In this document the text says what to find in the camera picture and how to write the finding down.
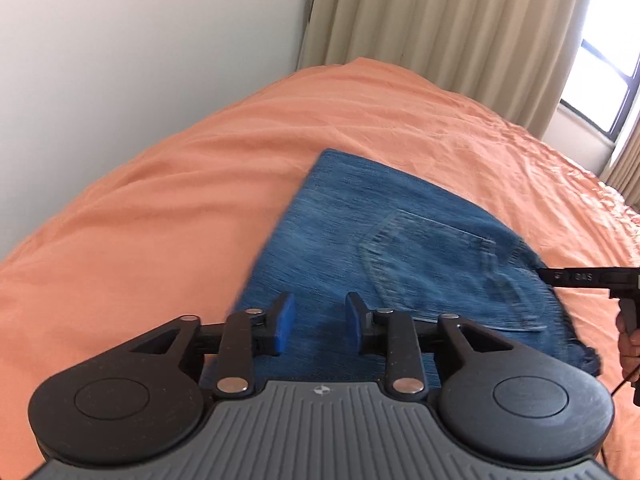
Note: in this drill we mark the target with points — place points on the narrow beige curtain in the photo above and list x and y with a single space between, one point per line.
625 170

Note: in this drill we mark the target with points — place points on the orange bed sheet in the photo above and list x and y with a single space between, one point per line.
150 200

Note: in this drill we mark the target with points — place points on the wide beige curtain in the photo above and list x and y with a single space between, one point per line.
450 25

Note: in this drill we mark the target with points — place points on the blue denim pants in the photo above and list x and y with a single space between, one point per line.
350 230

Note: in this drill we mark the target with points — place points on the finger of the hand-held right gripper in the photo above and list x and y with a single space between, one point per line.
550 277

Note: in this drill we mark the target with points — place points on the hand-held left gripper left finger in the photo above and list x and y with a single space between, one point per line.
285 325

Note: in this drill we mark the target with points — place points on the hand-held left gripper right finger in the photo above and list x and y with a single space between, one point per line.
354 323

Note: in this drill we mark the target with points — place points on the window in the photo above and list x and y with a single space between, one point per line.
602 95

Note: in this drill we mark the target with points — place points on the person's right hand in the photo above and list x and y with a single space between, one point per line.
631 345

